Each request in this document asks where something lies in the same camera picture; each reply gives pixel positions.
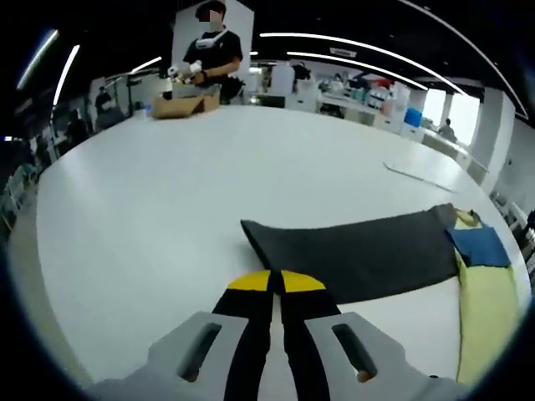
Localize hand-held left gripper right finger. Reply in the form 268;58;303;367
278;269;409;401

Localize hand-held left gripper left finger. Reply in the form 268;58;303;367
148;269;273;401

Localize yellow blue grey garment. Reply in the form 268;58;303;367
240;203;522;388

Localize clear template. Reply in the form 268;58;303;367
383;160;459;194

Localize white counter cabinets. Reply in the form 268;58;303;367
250;70;490;172

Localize cardboard box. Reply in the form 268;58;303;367
150;92;221;120

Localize white ceiling light strip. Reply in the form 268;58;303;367
53;44;80;108
287;50;419;87
259;32;430;91

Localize white square column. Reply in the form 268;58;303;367
467;85;517;185
173;0;254;105

